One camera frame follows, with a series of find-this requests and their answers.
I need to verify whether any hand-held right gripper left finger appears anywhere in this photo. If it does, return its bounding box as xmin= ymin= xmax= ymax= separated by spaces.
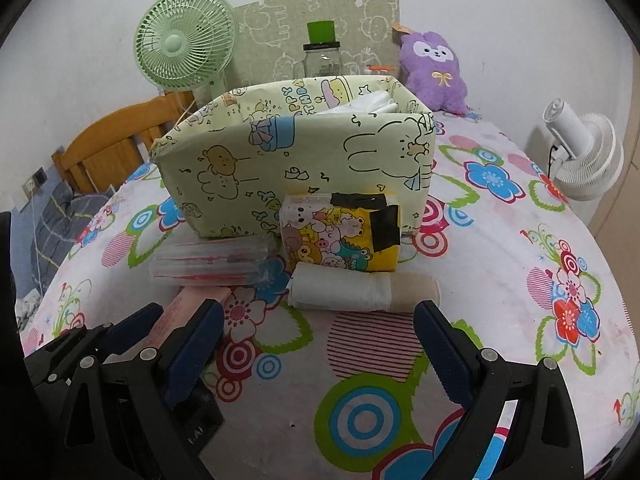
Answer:
xmin=50 ymin=299 xmax=226 ymax=480

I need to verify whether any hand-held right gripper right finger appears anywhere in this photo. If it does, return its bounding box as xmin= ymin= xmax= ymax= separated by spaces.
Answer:
xmin=413 ymin=300 xmax=586 ymax=480

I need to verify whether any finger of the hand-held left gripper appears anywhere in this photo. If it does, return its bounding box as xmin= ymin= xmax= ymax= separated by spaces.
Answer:
xmin=25 ymin=302 xmax=165 ymax=391

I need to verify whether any pink packet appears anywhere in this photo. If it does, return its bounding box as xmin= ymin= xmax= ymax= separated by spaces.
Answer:
xmin=142 ymin=286 xmax=233 ymax=361

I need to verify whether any beige bandage roll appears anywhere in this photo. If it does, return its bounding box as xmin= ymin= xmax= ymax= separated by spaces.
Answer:
xmin=390 ymin=276 xmax=442 ymax=307

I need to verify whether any clear plastic packet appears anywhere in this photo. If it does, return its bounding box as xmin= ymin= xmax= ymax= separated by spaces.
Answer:
xmin=150 ymin=237 xmax=281 ymax=288

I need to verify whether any white beige cloth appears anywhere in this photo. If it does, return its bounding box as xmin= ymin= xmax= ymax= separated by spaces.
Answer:
xmin=287 ymin=262 xmax=396 ymax=312

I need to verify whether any yellow cartoon tissue packet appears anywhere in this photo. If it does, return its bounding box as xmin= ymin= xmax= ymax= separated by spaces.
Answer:
xmin=280 ymin=192 xmax=402 ymax=272

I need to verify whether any cartoon print storage box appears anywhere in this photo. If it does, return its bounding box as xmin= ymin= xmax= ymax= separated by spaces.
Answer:
xmin=150 ymin=74 xmax=437 ymax=241

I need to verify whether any blue plaid bedding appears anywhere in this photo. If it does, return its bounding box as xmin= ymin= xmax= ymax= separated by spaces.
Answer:
xmin=15 ymin=180 xmax=108 ymax=331

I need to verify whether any wooden chair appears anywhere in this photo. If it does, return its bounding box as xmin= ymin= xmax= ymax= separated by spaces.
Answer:
xmin=51 ymin=91 xmax=196 ymax=196

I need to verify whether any white standing fan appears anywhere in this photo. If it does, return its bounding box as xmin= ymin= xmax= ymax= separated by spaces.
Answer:
xmin=542 ymin=99 xmax=626 ymax=233

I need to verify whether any purple plush bunny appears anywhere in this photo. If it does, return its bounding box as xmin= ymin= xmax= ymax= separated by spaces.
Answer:
xmin=391 ymin=22 xmax=471 ymax=115

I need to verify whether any green desk fan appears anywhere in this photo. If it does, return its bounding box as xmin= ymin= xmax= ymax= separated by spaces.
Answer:
xmin=134 ymin=0 xmax=238 ymax=107

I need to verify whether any cotton swab jar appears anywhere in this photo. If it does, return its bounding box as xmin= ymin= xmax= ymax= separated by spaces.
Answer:
xmin=365 ymin=57 xmax=396 ymax=78

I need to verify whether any glass jar mug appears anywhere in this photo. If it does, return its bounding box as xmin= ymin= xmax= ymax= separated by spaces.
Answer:
xmin=300 ymin=42 xmax=343 ymax=79

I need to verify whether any green printed board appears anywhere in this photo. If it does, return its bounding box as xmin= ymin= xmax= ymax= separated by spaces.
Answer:
xmin=232 ymin=0 xmax=401 ymax=88

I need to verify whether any green plastic cup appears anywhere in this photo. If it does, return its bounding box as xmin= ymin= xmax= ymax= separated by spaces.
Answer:
xmin=307 ymin=20 xmax=337 ymax=44

